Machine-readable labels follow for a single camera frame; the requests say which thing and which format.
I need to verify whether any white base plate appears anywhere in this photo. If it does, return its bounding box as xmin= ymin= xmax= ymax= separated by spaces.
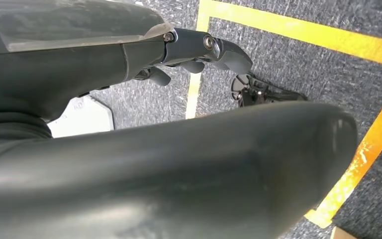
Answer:
xmin=47 ymin=96 xmax=115 ymax=139

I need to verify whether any yellow floor tape strip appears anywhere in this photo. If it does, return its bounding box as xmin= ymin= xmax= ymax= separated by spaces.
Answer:
xmin=207 ymin=0 xmax=382 ymax=69
xmin=185 ymin=0 xmax=213 ymax=120
xmin=304 ymin=81 xmax=382 ymax=229

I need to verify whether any black wheeled base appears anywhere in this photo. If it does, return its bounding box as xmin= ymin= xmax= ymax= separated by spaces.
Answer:
xmin=231 ymin=73 xmax=309 ymax=108

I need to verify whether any tan cardboard corner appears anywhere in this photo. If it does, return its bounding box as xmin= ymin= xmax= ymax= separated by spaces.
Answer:
xmin=330 ymin=226 xmax=357 ymax=239

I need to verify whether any grey ribbed left arm sleeve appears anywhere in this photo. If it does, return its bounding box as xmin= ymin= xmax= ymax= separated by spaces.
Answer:
xmin=0 ymin=111 xmax=53 ymax=147

